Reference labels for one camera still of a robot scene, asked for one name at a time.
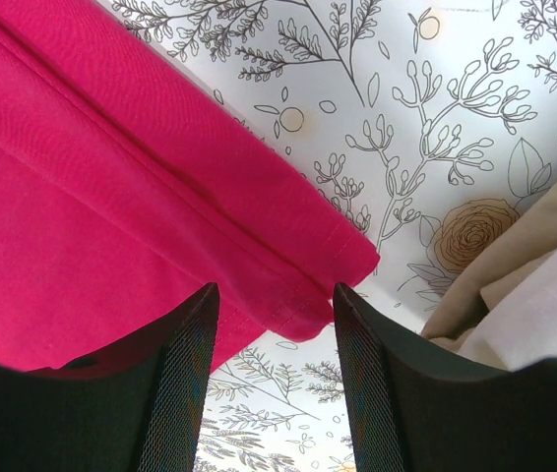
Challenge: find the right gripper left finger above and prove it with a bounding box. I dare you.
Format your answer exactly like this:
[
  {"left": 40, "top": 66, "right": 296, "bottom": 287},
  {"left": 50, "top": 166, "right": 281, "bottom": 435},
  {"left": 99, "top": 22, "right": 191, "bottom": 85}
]
[{"left": 0, "top": 283, "right": 219, "bottom": 472}]

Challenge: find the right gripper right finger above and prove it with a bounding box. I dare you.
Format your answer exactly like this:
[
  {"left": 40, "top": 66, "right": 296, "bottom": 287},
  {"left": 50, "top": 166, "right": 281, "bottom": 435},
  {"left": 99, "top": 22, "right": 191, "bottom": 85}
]
[{"left": 333, "top": 284, "right": 557, "bottom": 471}]

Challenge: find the magenta t shirt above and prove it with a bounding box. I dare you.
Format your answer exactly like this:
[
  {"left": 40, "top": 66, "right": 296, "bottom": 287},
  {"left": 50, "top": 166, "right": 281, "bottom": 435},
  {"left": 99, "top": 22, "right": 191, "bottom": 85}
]
[{"left": 0, "top": 1, "right": 379, "bottom": 371}]

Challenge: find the white printed folded t shirt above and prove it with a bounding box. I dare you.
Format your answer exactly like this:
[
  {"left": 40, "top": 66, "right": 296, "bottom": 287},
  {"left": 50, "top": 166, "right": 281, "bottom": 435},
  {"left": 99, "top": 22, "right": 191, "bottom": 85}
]
[{"left": 459, "top": 252, "right": 557, "bottom": 371}]

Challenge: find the beige folded t shirt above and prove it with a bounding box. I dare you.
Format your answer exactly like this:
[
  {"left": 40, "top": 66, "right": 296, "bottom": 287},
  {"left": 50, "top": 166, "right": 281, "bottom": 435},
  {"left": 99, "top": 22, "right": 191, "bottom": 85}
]
[{"left": 421, "top": 182, "right": 557, "bottom": 355}]

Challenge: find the floral patterned table mat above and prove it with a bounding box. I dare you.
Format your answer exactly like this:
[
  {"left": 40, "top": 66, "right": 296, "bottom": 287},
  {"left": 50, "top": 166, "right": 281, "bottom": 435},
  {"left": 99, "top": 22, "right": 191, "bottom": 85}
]
[{"left": 105, "top": 0, "right": 557, "bottom": 472}]

